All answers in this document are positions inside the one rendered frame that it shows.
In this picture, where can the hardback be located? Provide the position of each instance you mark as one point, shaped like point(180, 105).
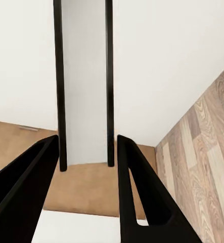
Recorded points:
point(83, 31)

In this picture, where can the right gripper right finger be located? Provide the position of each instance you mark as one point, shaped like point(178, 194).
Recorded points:
point(166, 221)

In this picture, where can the sliding door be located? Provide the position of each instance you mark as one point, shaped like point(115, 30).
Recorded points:
point(90, 189)

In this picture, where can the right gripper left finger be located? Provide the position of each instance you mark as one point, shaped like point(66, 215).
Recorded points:
point(24, 184)

